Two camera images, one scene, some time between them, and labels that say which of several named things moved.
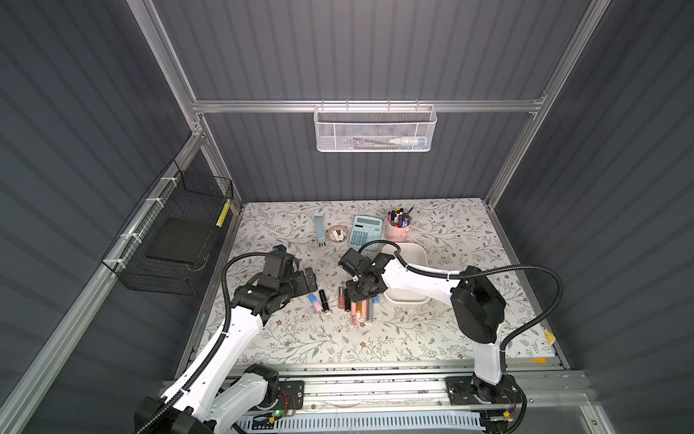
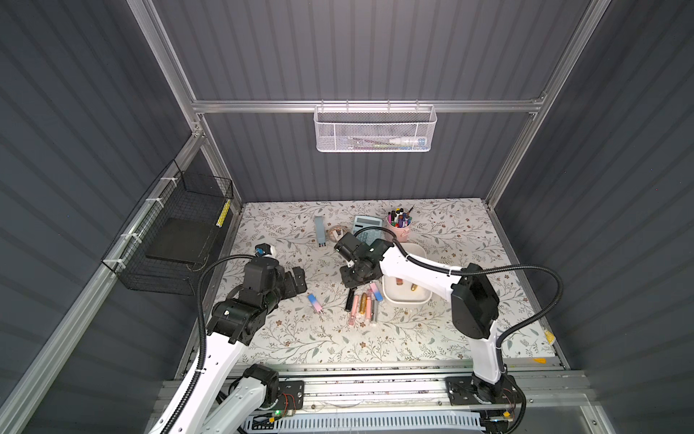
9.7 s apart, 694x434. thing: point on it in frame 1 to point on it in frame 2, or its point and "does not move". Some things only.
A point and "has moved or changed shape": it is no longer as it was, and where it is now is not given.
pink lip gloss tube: (353, 313) does not move
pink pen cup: (398, 225) does not move
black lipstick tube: (324, 303) has moved or changed shape
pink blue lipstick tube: (315, 303) does not move
